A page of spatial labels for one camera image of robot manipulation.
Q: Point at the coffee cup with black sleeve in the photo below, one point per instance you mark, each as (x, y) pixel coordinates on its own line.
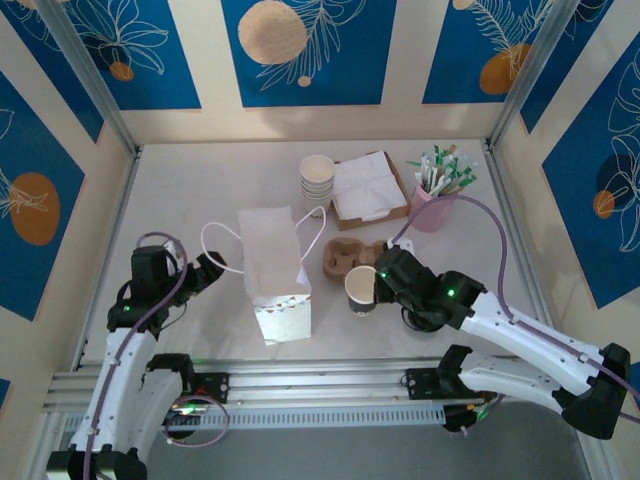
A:
(361, 287)

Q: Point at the white paper bag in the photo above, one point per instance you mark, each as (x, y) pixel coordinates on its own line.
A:
(272, 260)

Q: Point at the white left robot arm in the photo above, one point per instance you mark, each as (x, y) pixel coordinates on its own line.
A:
(125, 360)

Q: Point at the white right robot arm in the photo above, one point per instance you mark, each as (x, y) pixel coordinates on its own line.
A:
(525, 335)

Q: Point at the brown cardboard napkin box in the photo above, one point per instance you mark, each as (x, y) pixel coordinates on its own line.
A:
(375, 219)

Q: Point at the pink holder cup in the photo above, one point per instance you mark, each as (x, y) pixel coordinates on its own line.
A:
(432, 215)

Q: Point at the white paper cup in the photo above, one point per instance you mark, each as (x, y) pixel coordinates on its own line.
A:
(317, 192)
(317, 210)
(317, 169)
(317, 187)
(317, 198)

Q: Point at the white napkin stack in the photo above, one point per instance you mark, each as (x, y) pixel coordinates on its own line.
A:
(367, 185)

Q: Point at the circuit board with green light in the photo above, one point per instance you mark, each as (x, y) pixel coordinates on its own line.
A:
(182, 412)
(460, 420)

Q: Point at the aluminium table side rail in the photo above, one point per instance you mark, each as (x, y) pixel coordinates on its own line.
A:
(125, 195)
(495, 170)

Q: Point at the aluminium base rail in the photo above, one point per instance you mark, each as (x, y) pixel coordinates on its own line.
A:
(325, 382)

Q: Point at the aluminium frame post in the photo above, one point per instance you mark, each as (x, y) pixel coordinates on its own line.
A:
(90, 75)
(531, 75)

